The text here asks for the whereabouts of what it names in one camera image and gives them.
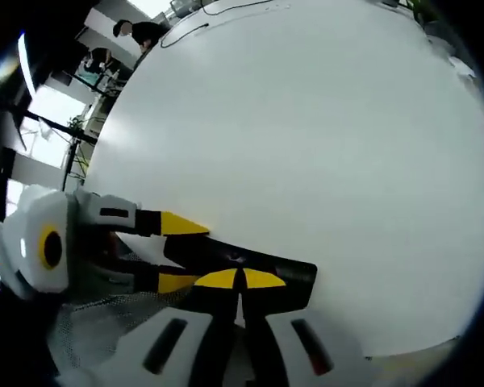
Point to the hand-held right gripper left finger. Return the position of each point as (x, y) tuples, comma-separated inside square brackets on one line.
[(185, 346)]

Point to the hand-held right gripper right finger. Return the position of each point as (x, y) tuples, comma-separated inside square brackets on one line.
[(298, 350)]

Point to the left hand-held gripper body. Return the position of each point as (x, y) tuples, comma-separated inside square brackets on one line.
[(28, 242)]

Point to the crumpled white tissue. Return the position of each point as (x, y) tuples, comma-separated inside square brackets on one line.
[(461, 68)]

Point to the black tripod stand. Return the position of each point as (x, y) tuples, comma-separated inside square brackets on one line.
[(44, 123)]

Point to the black remote control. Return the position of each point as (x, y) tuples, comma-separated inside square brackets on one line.
[(292, 272)]

